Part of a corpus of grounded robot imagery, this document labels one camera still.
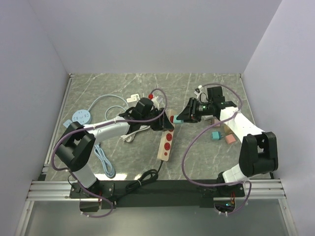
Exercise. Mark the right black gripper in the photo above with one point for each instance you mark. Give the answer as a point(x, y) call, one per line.
point(192, 109)

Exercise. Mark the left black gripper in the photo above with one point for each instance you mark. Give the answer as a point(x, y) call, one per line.
point(162, 123)

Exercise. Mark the teal charger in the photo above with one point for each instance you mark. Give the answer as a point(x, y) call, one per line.
point(216, 135)
point(174, 119)

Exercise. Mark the beige power strip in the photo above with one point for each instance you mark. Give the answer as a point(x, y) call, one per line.
point(165, 145)

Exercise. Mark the orange cube charger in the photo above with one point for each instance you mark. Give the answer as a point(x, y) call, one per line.
point(217, 124)

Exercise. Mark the white cube power strip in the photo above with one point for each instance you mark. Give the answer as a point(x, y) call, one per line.
point(133, 98)

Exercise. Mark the pink charger plug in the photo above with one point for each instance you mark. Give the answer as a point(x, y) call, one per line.
point(230, 139)

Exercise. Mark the round blue socket hub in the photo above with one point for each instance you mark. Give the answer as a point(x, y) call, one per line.
point(82, 116)

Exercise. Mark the blue power strip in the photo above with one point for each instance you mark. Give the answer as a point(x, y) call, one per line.
point(67, 123)

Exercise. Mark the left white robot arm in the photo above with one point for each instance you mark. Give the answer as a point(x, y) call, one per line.
point(76, 144)

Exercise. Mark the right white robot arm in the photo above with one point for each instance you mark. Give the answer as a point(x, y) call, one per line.
point(259, 150)

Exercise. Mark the black base bar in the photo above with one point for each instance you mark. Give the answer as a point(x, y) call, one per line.
point(167, 193)

